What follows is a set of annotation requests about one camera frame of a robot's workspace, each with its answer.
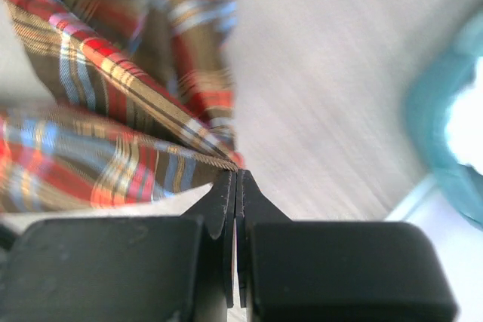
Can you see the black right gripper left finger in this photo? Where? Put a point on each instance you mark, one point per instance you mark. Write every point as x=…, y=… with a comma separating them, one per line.
x=141, y=268

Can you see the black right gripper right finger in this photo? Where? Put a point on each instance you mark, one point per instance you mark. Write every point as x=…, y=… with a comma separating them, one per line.
x=334, y=271

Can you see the red brown plaid shirt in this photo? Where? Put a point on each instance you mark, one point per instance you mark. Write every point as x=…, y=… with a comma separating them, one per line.
x=143, y=103

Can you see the white shirts in basket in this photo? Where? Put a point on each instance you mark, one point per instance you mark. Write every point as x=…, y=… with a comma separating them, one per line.
x=464, y=127

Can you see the teal plastic basket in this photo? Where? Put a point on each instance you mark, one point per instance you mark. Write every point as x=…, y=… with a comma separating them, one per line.
x=426, y=113

